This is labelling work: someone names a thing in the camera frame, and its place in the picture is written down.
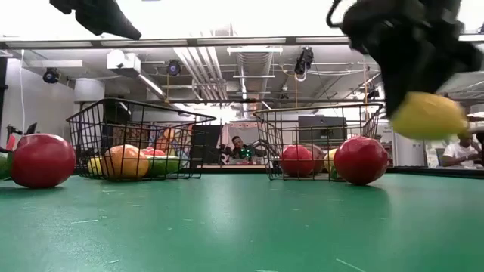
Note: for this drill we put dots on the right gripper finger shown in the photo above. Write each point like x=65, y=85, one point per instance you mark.
x=397, y=83
x=452, y=83

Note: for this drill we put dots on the yellow oblong squash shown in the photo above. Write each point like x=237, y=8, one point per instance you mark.
x=95, y=166

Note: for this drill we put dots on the dark horizontal pipe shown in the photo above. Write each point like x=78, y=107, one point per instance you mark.
x=227, y=101

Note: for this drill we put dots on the person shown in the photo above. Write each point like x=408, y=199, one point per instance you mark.
x=457, y=151
x=238, y=143

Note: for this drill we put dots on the silver ventilation duct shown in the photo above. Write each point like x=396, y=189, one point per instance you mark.
x=255, y=75

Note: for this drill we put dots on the grey metal frame bar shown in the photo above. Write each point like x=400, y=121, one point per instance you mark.
x=242, y=41

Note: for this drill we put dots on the black panel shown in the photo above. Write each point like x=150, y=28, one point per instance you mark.
x=208, y=145

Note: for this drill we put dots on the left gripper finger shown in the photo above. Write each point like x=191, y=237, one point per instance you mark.
x=106, y=19

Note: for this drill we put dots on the colourful painting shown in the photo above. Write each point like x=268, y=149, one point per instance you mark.
x=170, y=136

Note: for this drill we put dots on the red tomato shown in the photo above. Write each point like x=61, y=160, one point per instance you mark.
x=153, y=152

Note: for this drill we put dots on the pink cloth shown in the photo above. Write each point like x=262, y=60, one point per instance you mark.
x=246, y=130

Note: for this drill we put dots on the white flat light fixture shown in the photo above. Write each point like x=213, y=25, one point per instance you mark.
x=254, y=50

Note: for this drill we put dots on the yellow lemon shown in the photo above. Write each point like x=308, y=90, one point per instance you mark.
x=429, y=117

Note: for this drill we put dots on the black monitor box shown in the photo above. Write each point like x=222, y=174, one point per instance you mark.
x=321, y=128

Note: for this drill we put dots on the orange potato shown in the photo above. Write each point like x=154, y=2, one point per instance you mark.
x=125, y=162

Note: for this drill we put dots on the white round column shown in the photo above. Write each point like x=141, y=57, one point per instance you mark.
x=410, y=151
x=89, y=92

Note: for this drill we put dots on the green cucumber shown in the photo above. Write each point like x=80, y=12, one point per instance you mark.
x=164, y=165
x=4, y=168

